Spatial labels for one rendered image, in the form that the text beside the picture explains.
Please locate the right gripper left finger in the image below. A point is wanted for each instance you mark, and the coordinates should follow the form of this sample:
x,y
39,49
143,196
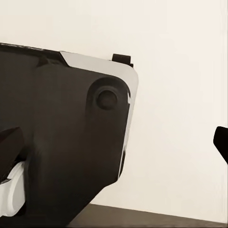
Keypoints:
x,y
11,142

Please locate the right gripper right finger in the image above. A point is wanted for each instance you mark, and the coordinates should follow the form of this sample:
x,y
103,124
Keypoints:
x,y
221,141

